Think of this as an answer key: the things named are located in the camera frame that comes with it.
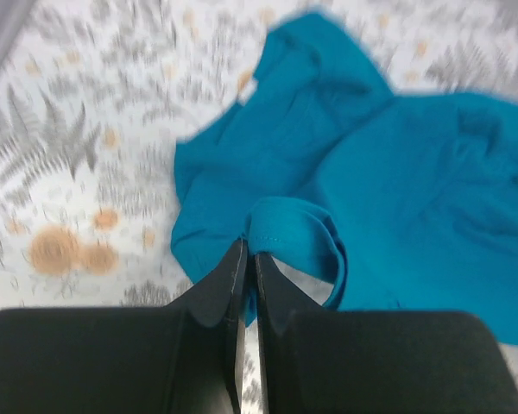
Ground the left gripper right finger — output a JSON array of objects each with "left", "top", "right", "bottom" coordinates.
[{"left": 255, "top": 254, "right": 518, "bottom": 413}]

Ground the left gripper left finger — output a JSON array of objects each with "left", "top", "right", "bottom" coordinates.
[{"left": 0, "top": 241, "right": 248, "bottom": 413}]

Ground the floral patterned table mat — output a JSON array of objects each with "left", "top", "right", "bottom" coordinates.
[{"left": 0, "top": 1, "right": 518, "bottom": 413}]

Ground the teal blue t shirt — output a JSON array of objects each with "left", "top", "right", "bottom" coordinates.
[{"left": 171, "top": 13, "right": 518, "bottom": 345}]

